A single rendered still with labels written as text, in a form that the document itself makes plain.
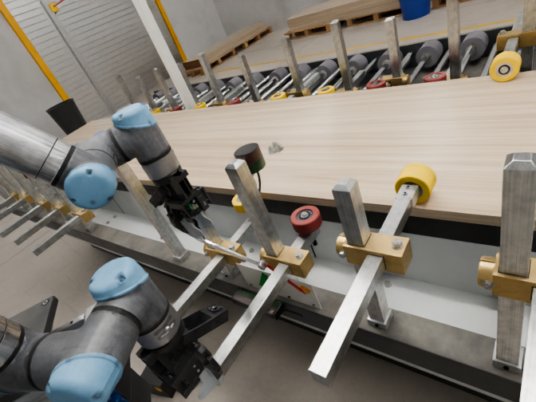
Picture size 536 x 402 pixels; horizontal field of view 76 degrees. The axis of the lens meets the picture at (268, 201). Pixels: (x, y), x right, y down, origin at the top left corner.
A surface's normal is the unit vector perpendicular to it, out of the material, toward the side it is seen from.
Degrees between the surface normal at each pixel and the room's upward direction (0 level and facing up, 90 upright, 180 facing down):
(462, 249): 90
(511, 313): 90
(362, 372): 0
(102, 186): 90
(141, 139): 90
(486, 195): 0
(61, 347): 11
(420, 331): 0
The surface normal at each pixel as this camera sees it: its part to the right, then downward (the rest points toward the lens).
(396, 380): -0.33, -0.77
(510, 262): -0.53, 0.63
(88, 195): 0.36, 0.43
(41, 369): -0.33, -0.11
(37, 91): 0.74, 0.14
